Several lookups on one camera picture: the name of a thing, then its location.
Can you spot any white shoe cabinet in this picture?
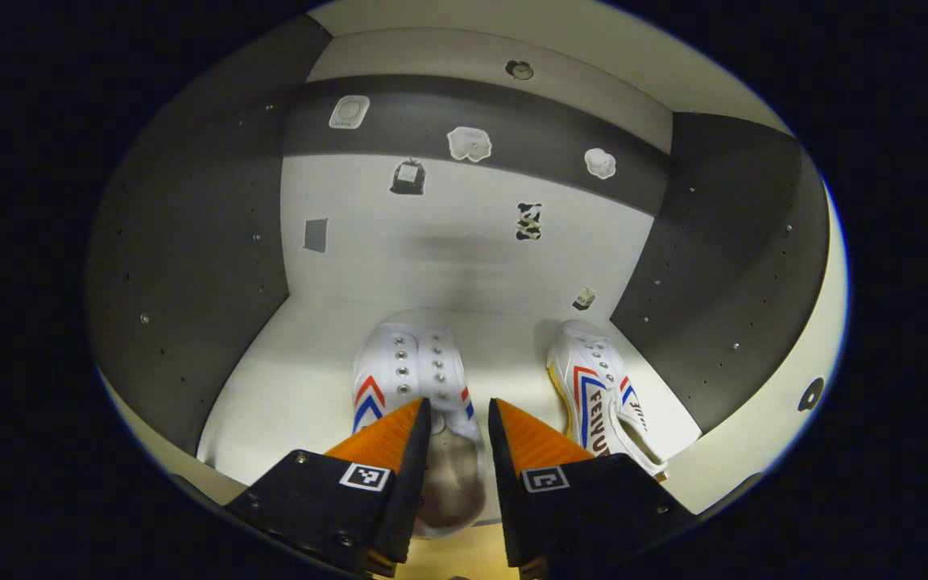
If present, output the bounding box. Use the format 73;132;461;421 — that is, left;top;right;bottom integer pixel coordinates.
85;12;850;516

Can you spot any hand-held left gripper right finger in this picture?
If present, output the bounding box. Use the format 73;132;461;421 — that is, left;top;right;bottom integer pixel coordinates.
487;396;698;580

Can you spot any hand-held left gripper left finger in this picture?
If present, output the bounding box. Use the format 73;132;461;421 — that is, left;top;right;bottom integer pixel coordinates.
222;396;433;577

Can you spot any white canvas shoe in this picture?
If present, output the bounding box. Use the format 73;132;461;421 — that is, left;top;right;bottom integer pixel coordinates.
351;322;487;539
546;320;669;482

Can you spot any white cabinet door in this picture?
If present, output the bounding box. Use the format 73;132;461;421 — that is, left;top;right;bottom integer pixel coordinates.
661;181;850;516
97;367;249;507

